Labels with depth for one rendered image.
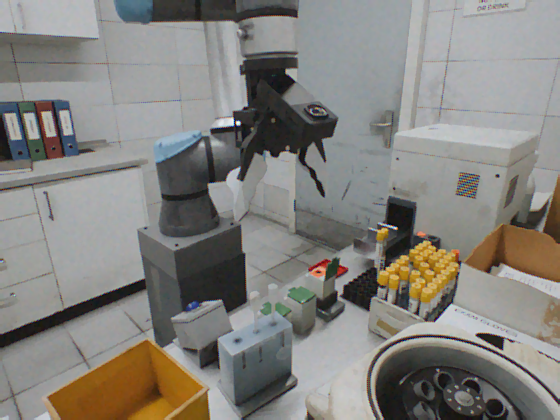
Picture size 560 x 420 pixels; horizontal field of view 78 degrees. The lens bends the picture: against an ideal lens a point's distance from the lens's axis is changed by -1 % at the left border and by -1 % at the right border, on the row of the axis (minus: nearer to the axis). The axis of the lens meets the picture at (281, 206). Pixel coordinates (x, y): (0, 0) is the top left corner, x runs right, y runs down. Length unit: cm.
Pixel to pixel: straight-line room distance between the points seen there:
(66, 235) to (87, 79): 108
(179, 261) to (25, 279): 145
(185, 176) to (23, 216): 135
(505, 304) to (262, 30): 53
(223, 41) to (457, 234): 72
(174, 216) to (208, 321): 34
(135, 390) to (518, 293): 57
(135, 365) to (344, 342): 34
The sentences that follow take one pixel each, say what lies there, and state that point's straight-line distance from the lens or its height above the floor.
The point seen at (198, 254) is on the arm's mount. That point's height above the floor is 92.
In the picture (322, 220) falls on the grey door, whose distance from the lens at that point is 289.
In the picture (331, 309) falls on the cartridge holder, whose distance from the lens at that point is 72.
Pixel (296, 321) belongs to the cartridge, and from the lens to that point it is 67.
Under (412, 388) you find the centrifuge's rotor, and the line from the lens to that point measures 47.
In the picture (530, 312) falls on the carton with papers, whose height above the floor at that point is 98.
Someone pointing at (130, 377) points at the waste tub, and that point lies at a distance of 56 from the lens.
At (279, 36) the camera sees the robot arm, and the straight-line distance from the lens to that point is 45.
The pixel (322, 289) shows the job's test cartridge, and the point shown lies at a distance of 69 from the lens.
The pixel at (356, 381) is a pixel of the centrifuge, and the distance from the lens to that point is 45.
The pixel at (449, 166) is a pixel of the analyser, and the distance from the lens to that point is 93.
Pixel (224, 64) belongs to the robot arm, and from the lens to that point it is 88.
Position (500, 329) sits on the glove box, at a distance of 67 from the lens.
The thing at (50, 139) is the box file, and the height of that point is 99.
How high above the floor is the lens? 131
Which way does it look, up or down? 20 degrees down
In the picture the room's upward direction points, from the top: straight up
